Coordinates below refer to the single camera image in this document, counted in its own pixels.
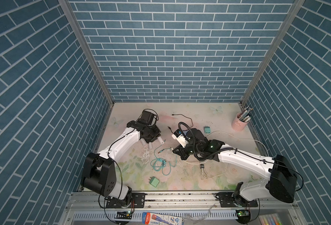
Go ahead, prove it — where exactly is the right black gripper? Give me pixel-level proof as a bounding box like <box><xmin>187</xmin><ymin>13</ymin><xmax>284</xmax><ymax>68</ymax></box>
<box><xmin>171</xmin><ymin>141</ymin><xmax>202</xmax><ymax>160</ymax></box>

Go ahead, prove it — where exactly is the white electric toothbrush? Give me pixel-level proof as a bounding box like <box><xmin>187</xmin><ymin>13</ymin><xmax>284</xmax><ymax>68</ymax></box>
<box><xmin>140</xmin><ymin>138</ymin><xmax>147</xmax><ymax>147</ymax></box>
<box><xmin>148</xmin><ymin>137</ymin><xmax>164</xmax><ymax>151</ymax></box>

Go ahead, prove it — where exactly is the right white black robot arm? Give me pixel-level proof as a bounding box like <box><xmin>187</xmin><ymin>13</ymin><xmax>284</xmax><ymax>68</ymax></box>
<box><xmin>172</xmin><ymin>128</ymin><xmax>300</xmax><ymax>206</ymax></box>

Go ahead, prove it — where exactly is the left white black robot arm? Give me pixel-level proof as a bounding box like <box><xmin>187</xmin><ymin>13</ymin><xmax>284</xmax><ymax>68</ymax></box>
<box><xmin>81</xmin><ymin>119</ymin><xmax>161</xmax><ymax>204</ymax></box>

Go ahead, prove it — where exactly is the teal small plug adapter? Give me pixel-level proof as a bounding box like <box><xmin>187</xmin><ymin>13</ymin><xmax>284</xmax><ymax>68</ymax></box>
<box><xmin>204</xmin><ymin>126</ymin><xmax>211</xmax><ymax>134</ymax></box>

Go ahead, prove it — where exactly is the pink pen holder cup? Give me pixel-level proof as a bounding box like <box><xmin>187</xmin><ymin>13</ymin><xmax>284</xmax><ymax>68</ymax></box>
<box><xmin>231</xmin><ymin>113</ymin><xmax>250</xmax><ymax>131</ymax></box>

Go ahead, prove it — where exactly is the green plug adapter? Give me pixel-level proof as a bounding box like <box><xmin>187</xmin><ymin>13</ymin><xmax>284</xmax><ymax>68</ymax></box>
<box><xmin>149</xmin><ymin>177</ymin><xmax>160</xmax><ymax>188</ymax></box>

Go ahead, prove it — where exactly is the clear plastic bag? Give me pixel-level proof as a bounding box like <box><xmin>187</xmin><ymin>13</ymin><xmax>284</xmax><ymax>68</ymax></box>
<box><xmin>183</xmin><ymin>204</ymin><xmax>216</xmax><ymax>224</ymax></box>

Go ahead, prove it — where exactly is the red blue package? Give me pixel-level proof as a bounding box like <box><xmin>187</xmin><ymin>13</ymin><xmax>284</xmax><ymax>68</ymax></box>
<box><xmin>142</xmin><ymin>212</ymin><xmax>184</xmax><ymax>225</ymax></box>

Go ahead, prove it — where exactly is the coloured marker set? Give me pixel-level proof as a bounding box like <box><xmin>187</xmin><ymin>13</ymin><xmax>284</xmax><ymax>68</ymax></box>
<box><xmin>259</xmin><ymin>213</ymin><xmax>283</xmax><ymax>225</ymax></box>

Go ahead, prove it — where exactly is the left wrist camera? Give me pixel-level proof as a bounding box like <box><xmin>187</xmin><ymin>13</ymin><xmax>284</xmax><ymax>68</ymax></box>
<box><xmin>140</xmin><ymin>109</ymin><xmax>158</xmax><ymax>126</ymax></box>

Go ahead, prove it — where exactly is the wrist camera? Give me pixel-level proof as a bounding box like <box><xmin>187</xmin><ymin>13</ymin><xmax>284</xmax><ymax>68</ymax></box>
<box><xmin>172</xmin><ymin>129</ymin><xmax>188</xmax><ymax>148</ymax></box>
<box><xmin>140</xmin><ymin>109</ymin><xmax>158</xmax><ymax>126</ymax></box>

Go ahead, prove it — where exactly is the black cable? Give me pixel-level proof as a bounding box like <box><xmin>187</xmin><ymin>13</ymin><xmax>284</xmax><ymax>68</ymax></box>
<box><xmin>167</xmin><ymin>113</ymin><xmax>194</xmax><ymax>135</ymax></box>

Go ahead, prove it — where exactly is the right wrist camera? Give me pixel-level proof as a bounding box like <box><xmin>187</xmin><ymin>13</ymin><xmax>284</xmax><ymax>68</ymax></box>
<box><xmin>172</xmin><ymin>129</ymin><xmax>188</xmax><ymax>148</ymax></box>

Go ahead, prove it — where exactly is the teal coiled charging cable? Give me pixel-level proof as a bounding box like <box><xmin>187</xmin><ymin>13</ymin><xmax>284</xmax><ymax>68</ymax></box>
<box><xmin>150</xmin><ymin>148</ymin><xmax>179</xmax><ymax>176</ymax></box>

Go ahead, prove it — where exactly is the white power strip cord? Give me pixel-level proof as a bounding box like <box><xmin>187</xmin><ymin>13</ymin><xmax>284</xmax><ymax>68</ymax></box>
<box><xmin>207</xmin><ymin>130</ymin><xmax>269</xmax><ymax>157</ymax></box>

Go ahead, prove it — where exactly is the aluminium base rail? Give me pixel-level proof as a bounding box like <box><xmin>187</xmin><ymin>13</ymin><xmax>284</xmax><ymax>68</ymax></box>
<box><xmin>59</xmin><ymin>191</ymin><xmax>306</xmax><ymax>225</ymax></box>

